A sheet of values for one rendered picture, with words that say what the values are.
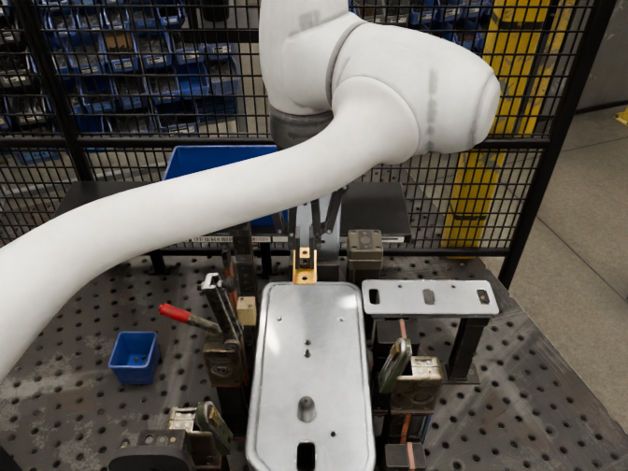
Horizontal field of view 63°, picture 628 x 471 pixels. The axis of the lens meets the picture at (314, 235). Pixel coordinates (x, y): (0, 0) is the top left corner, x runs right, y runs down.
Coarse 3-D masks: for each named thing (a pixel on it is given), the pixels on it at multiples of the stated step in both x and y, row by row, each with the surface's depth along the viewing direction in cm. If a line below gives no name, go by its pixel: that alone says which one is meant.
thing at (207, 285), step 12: (216, 276) 88; (204, 288) 86; (216, 288) 87; (228, 288) 87; (216, 300) 88; (228, 300) 93; (216, 312) 90; (228, 312) 95; (228, 324) 93; (228, 336) 95
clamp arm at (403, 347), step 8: (400, 344) 90; (408, 344) 90; (392, 352) 91; (400, 352) 89; (408, 352) 89; (392, 360) 91; (400, 360) 90; (408, 360) 90; (384, 368) 97; (392, 368) 92; (400, 368) 92; (384, 376) 96; (392, 376) 94; (384, 384) 95; (392, 384) 95; (384, 392) 97
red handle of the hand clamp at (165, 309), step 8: (160, 312) 92; (168, 312) 92; (176, 312) 92; (184, 312) 93; (176, 320) 93; (184, 320) 93; (192, 320) 94; (200, 320) 95; (200, 328) 95; (208, 328) 95; (216, 328) 96
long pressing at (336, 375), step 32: (288, 288) 115; (320, 288) 115; (352, 288) 115; (288, 320) 108; (320, 320) 108; (352, 320) 108; (256, 352) 102; (288, 352) 102; (320, 352) 102; (352, 352) 102; (256, 384) 96; (288, 384) 97; (320, 384) 97; (352, 384) 97; (256, 416) 92; (288, 416) 92; (320, 416) 92; (352, 416) 92; (256, 448) 88; (288, 448) 88; (320, 448) 88; (352, 448) 88
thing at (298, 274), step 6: (294, 252) 88; (300, 252) 88; (294, 258) 87; (300, 258) 85; (306, 258) 85; (294, 264) 85; (300, 264) 84; (306, 264) 84; (294, 270) 84; (300, 270) 84; (306, 270) 85; (312, 270) 85; (294, 276) 84; (300, 276) 84; (306, 276) 84; (312, 276) 84; (294, 282) 82; (300, 282) 82; (306, 282) 82; (312, 282) 82
